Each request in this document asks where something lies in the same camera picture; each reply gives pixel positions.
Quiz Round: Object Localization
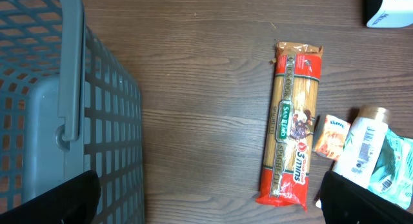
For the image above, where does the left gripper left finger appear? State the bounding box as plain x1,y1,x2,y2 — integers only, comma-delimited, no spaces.
1,170,101,224

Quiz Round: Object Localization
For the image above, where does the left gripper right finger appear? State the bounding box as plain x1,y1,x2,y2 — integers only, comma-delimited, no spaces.
319,171,412,224

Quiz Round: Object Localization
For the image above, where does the white tube gold cap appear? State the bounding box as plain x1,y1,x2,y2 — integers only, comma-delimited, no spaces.
332,105,390,188

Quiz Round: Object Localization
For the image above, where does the teal snack packet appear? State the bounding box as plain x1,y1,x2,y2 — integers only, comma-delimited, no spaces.
367,130,412,210

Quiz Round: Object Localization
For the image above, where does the orange tissue pack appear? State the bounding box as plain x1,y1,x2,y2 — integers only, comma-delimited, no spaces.
312,114,351,161

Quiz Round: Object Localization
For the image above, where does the spaghetti packet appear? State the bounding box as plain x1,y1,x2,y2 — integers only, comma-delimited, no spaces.
256,42,323,208

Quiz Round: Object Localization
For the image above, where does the white barcode scanner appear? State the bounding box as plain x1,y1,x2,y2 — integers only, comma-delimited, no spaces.
364,0,412,28

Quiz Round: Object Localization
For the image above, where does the grey plastic basket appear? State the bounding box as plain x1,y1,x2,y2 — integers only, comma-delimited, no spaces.
1,0,145,223

